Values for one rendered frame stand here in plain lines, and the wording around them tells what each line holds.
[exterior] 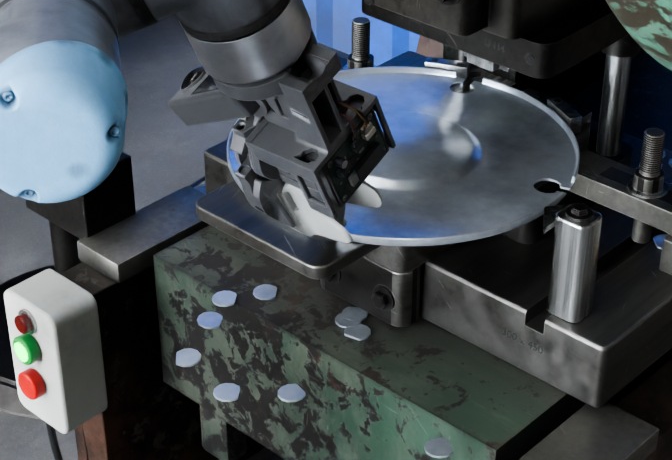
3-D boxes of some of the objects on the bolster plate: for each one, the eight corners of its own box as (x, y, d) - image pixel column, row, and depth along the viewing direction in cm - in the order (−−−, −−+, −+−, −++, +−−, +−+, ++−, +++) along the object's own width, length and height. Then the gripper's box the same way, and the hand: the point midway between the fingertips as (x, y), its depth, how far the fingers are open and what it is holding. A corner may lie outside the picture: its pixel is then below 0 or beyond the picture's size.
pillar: (611, 159, 129) (628, 13, 121) (590, 151, 130) (606, 6, 122) (625, 150, 130) (642, 5, 123) (604, 142, 131) (620, -2, 124)
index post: (574, 326, 112) (586, 221, 107) (543, 310, 114) (552, 206, 109) (595, 310, 114) (607, 206, 109) (563, 295, 116) (574, 192, 111)
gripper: (273, 120, 88) (365, 312, 104) (361, 19, 91) (437, 220, 107) (174, 78, 93) (276, 268, 109) (261, -16, 96) (348, 182, 112)
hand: (322, 221), depth 109 cm, fingers closed
